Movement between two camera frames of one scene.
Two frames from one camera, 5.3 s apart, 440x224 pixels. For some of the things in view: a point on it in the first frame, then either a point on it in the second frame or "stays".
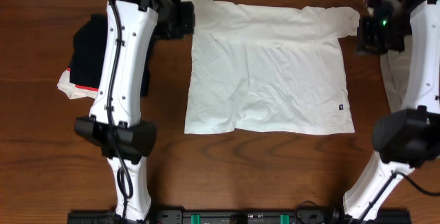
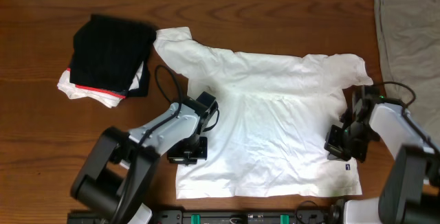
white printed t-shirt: (267, 68) → (267, 120)
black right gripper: (368, 44) → (332, 144)
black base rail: (240, 216) stays
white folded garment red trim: (74, 91) stays
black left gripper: (185, 18) → (187, 153)
